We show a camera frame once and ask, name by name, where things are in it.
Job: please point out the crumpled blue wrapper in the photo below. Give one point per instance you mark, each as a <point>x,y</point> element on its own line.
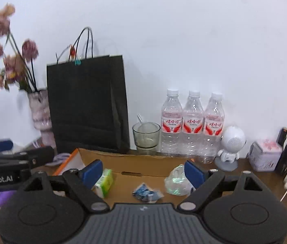
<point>147,193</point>

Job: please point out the dried pink flowers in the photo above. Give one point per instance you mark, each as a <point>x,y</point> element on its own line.
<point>13,63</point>

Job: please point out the grey glass cup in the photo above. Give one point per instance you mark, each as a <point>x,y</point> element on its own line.
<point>146,137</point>

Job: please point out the teal clip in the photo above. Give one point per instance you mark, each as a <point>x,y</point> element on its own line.
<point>77,62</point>

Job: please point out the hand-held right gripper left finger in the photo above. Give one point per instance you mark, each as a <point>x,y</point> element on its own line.
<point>92,170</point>

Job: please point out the pink patterned vase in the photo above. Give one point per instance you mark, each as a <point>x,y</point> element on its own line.
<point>41,117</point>

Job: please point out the orange-edged cardboard box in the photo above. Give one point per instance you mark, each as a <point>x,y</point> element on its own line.
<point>138,165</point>

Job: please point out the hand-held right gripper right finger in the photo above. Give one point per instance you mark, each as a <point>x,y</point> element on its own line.
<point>193,174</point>

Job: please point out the clear glass straw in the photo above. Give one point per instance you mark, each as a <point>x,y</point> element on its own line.
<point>140,120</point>

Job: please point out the black paper bag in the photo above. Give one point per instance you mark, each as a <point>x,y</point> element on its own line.
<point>87,106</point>

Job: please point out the white astronaut figurine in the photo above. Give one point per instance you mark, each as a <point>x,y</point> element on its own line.
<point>232,139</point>

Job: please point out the red label water bottle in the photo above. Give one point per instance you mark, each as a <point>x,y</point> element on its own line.
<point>213,129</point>
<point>193,128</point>
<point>171,127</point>

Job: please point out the green tissue packet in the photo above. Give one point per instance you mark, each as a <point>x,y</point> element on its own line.
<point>105,183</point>

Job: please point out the black bottle with gold cap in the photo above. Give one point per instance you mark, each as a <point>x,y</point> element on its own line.
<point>283,136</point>

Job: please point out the pink floral tin box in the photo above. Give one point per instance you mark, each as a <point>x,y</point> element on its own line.
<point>264,155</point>

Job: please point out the clear crumpled plastic bag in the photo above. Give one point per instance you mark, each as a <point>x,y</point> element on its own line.
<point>177,181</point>

